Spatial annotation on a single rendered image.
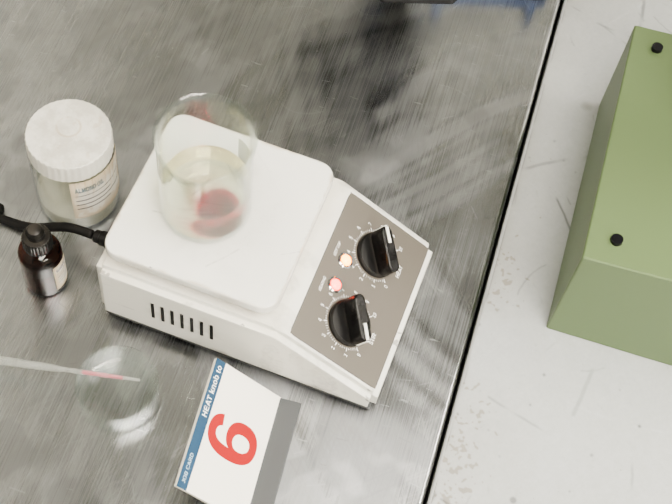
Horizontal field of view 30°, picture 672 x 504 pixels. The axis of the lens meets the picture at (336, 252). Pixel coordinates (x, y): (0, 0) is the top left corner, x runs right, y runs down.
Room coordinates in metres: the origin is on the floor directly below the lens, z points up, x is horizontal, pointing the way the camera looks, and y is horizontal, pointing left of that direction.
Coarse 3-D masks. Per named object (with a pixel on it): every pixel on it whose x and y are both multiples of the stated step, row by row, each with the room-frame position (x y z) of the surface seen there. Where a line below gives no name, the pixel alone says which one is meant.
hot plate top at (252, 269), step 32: (256, 160) 0.47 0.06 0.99; (288, 160) 0.47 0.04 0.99; (256, 192) 0.44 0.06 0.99; (288, 192) 0.45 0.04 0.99; (320, 192) 0.45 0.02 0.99; (128, 224) 0.40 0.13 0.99; (160, 224) 0.41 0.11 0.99; (256, 224) 0.42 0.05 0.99; (288, 224) 0.42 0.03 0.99; (128, 256) 0.38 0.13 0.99; (160, 256) 0.38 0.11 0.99; (192, 256) 0.39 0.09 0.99; (224, 256) 0.39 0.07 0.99; (256, 256) 0.40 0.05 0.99; (288, 256) 0.40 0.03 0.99; (192, 288) 0.37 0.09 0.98; (224, 288) 0.37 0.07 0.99; (256, 288) 0.37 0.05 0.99
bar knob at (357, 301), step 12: (348, 300) 0.39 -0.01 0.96; (360, 300) 0.39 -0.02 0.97; (336, 312) 0.38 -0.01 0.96; (348, 312) 0.38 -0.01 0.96; (360, 312) 0.38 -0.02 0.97; (336, 324) 0.37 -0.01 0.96; (348, 324) 0.38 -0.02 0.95; (360, 324) 0.37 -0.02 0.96; (336, 336) 0.37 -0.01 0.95; (348, 336) 0.37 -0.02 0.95; (360, 336) 0.37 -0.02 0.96
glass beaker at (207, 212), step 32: (192, 96) 0.45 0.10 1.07; (224, 96) 0.46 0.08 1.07; (160, 128) 0.43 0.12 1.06; (192, 128) 0.45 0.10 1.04; (224, 128) 0.45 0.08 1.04; (256, 128) 0.44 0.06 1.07; (160, 160) 0.40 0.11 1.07; (160, 192) 0.41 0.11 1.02; (192, 192) 0.40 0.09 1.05; (224, 192) 0.40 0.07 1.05; (192, 224) 0.40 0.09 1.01; (224, 224) 0.40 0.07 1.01
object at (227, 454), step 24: (240, 384) 0.33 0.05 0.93; (216, 408) 0.31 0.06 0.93; (240, 408) 0.32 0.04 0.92; (264, 408) 0.33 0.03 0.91; (216, 432) 0.30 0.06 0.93; (240, 432) 0.30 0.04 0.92; (216, 456) 0.28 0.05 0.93; (240, 456) 0.29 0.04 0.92; (192, 480) 0.26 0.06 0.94; (216, 480) 0.27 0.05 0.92; (240, 480) 0.27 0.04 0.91
